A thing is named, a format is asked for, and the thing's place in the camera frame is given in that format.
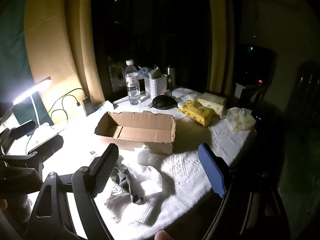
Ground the white desk lamp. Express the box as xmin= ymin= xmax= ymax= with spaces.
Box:
xmin=12 ymin=77 xmax=63 ymax=153

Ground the black round object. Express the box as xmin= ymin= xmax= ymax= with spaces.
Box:
xmin=152 ymin=95 xmax=177 ymax=110

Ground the yellow curtain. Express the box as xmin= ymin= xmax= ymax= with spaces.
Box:
xmin=24 ymin=0 xmax=105 ymax=103

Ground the person's right hand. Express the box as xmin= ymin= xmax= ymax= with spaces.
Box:
xmin=154 ymin=230 xmax=173 ymax=240

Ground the bundle of grey socks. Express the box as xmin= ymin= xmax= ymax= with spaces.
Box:
xmin=110 ymin=162 xmax=144 ymax=204

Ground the yellow plastic packet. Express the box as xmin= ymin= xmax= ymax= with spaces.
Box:
xmin=180 ymin=100 xmax=216 ymax=128

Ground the dark metal flask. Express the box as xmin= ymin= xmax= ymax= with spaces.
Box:
xmin=166 ymin=65 xmax=176 ymax=87

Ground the beige tissue pack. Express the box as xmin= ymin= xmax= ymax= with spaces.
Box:
xmin=197 ymin=92 xmax=227 ymax=118

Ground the white charger block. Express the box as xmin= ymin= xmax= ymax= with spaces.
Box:
xmin=76 ymin=104 xmax=87 ymax=118

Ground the white waffle cloth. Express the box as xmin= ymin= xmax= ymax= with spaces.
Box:
xmin=104 ymin=164 xmax=163 ymax=227

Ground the black cable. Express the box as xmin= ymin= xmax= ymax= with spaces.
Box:
xmin=49 ymin=88 xmax=85 ymax=130

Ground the clear plastic water bottle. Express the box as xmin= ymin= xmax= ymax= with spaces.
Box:
xmin=124 ymin=59 xmax=142 ymax=106

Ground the brown cardboard box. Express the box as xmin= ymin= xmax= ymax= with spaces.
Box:
xmin=94 ymin=111 xmax=177 ymax=155

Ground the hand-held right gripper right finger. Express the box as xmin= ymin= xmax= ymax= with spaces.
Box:
xmin=198 ymin=143 xmax=292 ymax=240

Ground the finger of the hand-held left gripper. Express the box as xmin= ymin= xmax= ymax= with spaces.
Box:
xmin=0 ymin=134 xmax=64 ymax=167

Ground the white plastic packet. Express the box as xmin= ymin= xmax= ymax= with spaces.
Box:
xmin=172 ymin=89 xmax=201 ymax=103

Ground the clear crumpled plastic bag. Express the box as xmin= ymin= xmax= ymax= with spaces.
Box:
xmin=226 ymin=107 xmax=257 ymax=132

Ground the white perforated basket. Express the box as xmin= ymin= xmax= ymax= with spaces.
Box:
xmin=144 ymin=74 xmax=168 ymax=100

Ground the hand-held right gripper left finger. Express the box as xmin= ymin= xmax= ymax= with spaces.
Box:
xmin=26 ymin=144 xmax=119 ymax=240

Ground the white textured tablecloth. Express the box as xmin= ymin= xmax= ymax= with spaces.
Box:
xmin=7 ymin=87 xmax=258 ymax=240

